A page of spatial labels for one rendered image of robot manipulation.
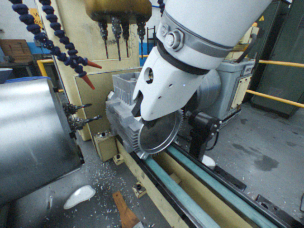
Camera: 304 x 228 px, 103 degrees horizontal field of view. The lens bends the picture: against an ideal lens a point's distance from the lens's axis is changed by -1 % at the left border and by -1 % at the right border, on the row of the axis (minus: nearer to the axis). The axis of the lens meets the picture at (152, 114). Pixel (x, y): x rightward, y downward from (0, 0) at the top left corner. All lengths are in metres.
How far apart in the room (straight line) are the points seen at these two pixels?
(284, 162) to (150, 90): 0.71
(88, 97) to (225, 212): 0.52
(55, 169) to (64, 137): 0.07
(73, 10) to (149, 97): 0.50
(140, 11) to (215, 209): 0.54
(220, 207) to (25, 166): 0.42
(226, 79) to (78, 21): 0.65
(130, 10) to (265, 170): 0.71
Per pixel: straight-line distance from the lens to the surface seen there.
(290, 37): 3.37
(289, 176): 0.74
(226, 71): 0.69
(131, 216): 0.46
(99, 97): 0.51
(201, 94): 0.52
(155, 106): 0.17
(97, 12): 0.40
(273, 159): 0.78
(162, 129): 0.45
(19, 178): 0.33
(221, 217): 0.45
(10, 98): 0.33
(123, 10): 0.37
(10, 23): 5.68
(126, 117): 0.31
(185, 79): 0.16
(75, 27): 0.61
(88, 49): 0.61
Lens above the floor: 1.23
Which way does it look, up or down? 29 degrees down
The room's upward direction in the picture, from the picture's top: straight up
